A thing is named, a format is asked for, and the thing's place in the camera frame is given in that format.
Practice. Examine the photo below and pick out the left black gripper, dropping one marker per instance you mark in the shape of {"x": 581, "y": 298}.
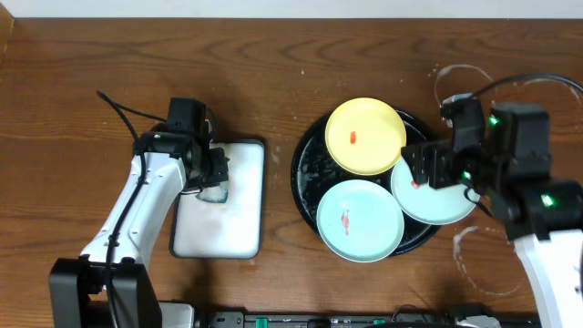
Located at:
{"x": 217, "y": 169}

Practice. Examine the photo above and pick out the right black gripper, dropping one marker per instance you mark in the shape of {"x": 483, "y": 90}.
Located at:
{"x": 422, "y": 169}

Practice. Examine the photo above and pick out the green yellow sponge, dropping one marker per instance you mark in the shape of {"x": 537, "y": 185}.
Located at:
{"x": 216, "y": 194}

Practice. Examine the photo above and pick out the mint plate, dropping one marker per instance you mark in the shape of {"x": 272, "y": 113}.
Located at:
{"x": 360, "y": 221}
{"x": 428, "y": 205}

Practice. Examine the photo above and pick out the yellow plate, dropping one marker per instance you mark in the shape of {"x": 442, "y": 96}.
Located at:
{"x": 365, "y": 136}

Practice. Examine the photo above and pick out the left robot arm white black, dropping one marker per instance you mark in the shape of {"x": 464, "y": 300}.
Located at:
{"x": 108, "y": 284}

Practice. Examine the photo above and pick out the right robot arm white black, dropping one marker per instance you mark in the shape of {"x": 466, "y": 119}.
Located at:
{"x": 505, "y": 157}

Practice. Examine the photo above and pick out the black rectangular soap tray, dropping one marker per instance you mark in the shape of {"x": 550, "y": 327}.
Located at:
{"x": 231, "y": 230}

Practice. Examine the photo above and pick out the round black tray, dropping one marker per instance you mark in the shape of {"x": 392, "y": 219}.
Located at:
{"x": 313, "y": 172}

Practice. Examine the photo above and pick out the mint plate front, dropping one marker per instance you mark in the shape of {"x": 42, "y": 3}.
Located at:
{"x": 360, "y": 221}

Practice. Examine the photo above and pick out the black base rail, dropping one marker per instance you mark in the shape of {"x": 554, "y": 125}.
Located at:
{"x": 346, "y": 320}

